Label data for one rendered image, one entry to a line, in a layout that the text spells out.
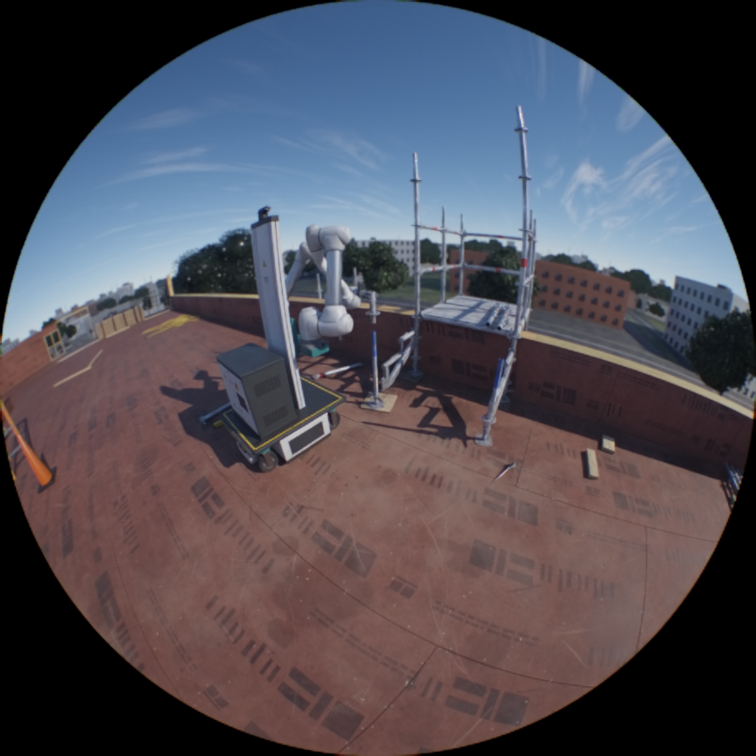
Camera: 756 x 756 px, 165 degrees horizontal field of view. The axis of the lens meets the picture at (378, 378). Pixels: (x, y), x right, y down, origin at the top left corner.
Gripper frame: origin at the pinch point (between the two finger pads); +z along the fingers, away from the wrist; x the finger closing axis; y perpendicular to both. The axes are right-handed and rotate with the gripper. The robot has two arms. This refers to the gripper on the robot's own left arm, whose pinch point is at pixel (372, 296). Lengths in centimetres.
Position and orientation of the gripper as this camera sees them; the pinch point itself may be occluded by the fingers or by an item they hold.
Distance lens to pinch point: 220.6
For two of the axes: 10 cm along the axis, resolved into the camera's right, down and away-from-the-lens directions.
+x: -7.9, 3.1, -5.2
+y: 0.3, 8.8, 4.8
